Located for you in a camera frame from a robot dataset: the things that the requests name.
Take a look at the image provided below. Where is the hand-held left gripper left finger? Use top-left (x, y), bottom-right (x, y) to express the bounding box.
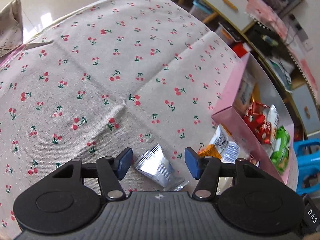
top-left (52, 148), bottom-right (133, 201)

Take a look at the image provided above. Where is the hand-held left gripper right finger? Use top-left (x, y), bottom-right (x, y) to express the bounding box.
top-left (184, 148), bottom-right (268, 201)

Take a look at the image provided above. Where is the silver foil packet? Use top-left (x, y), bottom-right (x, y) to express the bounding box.
top-left (134, 144), bottom-right (189, 192)

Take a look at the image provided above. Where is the pink cardboard box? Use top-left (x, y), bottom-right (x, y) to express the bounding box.
top-left (211, 54), bottom-right (295, 184)

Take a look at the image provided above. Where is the green snack packet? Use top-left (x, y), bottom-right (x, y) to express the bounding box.
top-left (270, 126), bottom-right (290, 174)

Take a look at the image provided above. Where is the red packet white filling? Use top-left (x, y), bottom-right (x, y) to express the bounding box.
top-left (241, 101), bottom-right (270, 130)

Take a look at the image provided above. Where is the red printed snack packet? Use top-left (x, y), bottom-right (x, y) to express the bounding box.
top-left (254, 121), bottom-right (273, 144)

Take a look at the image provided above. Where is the white bread packet blue label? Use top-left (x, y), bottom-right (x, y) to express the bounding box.
top-left (234, 71), bottom-right (257, 105)

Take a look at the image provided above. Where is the orange snack packet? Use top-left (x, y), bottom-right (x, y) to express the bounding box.
top-left (197, 144), bottom-right (223, 163)

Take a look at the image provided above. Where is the clear white bread packet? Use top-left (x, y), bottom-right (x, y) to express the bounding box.
top-left (209, 125), bottom-right (240, 164)

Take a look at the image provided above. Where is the blue plastic stool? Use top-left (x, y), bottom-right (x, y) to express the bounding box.
top-left (293, 140), bottom-right (320, 195)

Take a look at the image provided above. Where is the cherry print tablecloth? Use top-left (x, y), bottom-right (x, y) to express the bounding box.
top-left (0, 0), bottom-right (250, 238)

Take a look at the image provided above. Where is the black box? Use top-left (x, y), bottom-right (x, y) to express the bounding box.
top-left (247, 25), bottom-right (288, 60)

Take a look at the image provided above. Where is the clear plastic storage bin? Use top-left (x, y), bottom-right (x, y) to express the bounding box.
top-left (189, 0), bottom-right (215, 23)

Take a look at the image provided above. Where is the pink checked cloth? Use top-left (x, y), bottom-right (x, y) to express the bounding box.
top-left (245, 0), bottom-right (320, 93)

